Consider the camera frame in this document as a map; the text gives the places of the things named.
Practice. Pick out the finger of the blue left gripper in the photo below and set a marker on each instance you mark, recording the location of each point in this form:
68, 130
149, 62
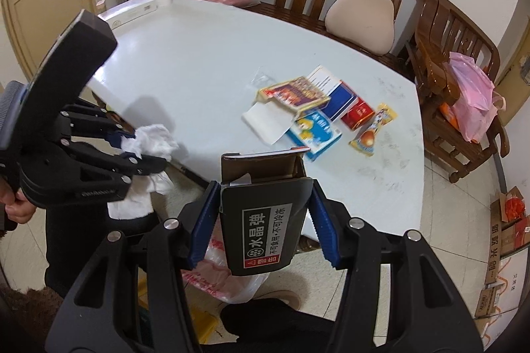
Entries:
115, 138
146, 165

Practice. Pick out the person's left hand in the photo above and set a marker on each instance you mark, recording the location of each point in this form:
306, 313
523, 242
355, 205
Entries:
17, 207

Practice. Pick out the black crystal bead box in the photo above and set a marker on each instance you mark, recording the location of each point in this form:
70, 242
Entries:
263, 204

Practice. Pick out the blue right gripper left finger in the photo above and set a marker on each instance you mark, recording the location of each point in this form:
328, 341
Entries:
205, 213

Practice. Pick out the purple gold card box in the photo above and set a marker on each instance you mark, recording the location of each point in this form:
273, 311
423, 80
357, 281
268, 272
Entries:
297, 95

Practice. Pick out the pink plastic bag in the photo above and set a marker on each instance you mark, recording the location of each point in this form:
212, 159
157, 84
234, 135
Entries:
478, 103

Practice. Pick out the long white box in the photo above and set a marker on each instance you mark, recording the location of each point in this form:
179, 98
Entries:
127, 12

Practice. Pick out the clear plastic wrapper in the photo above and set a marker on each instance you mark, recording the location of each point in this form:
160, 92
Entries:
262, 79

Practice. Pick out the white blue flat box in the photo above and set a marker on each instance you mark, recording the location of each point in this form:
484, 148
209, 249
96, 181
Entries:
341, 97

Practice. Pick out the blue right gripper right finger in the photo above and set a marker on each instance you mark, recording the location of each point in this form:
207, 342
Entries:
320, 210

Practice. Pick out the yellow snack wrapper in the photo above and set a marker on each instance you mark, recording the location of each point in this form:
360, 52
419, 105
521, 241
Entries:
365, 140

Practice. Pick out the cardboard boxes stack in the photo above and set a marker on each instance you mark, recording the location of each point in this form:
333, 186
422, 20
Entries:
505, 273

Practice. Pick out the red cigarette box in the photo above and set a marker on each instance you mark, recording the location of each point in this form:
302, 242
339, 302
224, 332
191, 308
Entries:
358, 114

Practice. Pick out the beige cushion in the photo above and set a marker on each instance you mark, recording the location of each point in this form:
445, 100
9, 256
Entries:
369, 24

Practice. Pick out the blue white medicine box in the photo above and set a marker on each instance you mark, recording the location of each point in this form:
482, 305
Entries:
316, 132

